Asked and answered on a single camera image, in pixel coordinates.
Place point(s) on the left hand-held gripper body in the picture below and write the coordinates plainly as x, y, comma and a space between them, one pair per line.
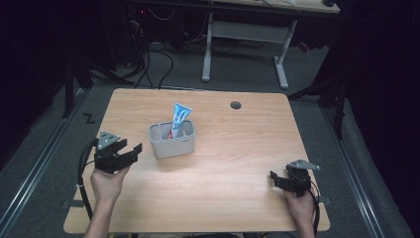
107, 155

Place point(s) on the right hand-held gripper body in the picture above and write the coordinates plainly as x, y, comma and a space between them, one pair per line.
298, 180

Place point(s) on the grey plastic holder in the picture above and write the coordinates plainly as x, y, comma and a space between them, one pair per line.
171, 147

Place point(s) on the toothpaste tube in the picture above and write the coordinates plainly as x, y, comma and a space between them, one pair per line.
180, 117

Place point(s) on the person's right hand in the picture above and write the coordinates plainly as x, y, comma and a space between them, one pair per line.
302, 210

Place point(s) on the person's left hand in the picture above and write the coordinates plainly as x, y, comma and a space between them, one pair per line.
107, 186

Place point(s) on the grey tape strip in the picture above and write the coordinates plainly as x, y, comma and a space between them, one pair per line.
72, 203
325, 200

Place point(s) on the black metal stand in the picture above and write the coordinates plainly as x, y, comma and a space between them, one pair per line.
338, 105
69, 86

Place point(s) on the red object under desk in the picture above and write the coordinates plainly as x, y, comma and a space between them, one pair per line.
304, 47

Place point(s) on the white-legged wooden desk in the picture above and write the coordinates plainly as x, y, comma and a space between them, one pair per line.
247, 31

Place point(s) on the metal floor rail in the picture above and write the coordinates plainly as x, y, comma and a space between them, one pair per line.
353, 178
33, 172

